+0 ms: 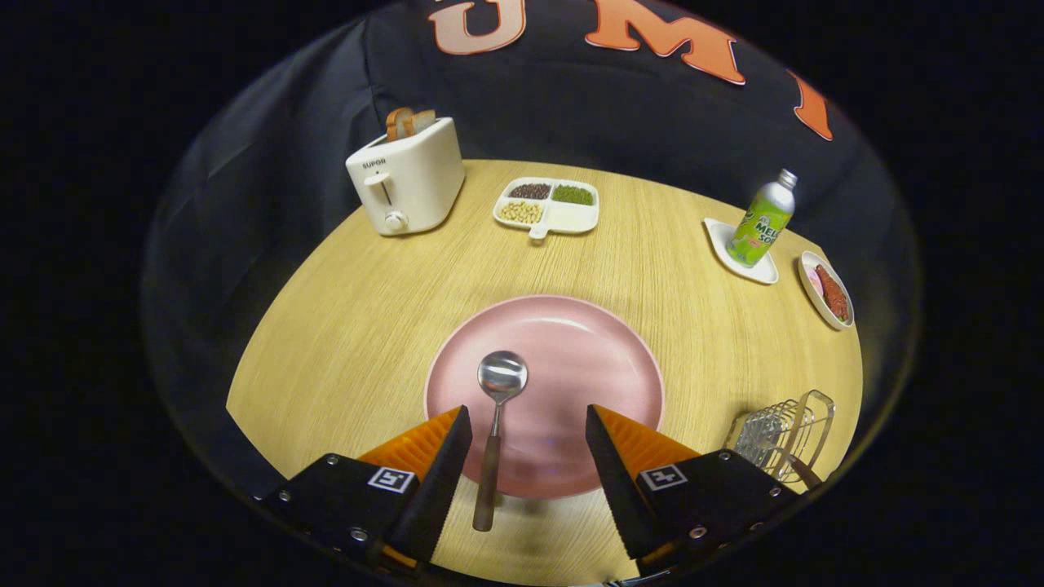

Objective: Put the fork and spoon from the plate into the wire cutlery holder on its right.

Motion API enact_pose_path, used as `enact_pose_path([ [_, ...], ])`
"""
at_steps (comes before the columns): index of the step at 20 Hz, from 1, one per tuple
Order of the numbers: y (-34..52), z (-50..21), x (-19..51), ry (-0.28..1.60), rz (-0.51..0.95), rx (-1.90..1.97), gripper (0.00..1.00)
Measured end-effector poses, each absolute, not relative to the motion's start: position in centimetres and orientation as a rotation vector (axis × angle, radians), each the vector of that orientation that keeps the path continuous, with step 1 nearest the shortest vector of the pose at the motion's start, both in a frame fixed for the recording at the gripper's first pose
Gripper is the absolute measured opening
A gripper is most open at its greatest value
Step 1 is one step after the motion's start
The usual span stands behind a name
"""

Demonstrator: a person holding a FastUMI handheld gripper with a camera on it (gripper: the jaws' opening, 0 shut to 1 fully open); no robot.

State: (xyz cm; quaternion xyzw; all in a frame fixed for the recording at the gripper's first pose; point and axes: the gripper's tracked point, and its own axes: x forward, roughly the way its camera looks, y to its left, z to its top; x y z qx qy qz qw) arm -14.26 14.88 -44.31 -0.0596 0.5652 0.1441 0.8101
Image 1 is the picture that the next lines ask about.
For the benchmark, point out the pink round plate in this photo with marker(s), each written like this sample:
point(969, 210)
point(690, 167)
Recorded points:
point(571, 359)

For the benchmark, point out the green soda bottle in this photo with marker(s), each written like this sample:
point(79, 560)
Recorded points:
point(763, 220)

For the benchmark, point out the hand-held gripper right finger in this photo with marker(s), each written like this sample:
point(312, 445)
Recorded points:
point(616, 481)

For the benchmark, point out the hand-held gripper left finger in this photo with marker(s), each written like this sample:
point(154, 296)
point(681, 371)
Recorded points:
point(440, 481)

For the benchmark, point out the brown meat piece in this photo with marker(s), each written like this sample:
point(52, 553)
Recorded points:
point(833, 293)

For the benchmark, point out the dark brown bread slice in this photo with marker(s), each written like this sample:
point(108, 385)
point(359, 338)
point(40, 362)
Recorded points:
point(397, 122)

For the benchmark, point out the white square coaster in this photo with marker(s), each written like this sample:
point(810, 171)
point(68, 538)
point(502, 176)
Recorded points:
point(722, 236)

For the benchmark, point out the white divided snack dish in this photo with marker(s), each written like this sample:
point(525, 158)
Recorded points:
point(572, 218)

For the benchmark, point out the light brown bread slice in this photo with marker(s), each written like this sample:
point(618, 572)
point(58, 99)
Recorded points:
point(422, 122)

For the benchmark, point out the cream toaster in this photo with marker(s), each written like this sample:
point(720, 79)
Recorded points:
point(424, 175)

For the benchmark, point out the white plate with food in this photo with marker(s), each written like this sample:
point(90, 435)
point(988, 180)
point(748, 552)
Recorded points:
point(816, 306)

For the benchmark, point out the pile of yellow soybeans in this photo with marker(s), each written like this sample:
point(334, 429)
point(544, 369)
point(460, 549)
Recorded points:
point(520, 212)

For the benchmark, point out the pink ham slice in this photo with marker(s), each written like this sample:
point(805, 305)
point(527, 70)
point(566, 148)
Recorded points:
point(814, 281)

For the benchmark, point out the pile of dark red beans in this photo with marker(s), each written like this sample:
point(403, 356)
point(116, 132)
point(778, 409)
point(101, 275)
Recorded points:
point(530, 191)

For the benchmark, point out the pile of green beans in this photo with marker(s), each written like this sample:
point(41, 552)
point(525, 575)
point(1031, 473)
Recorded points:
point(572, 195)

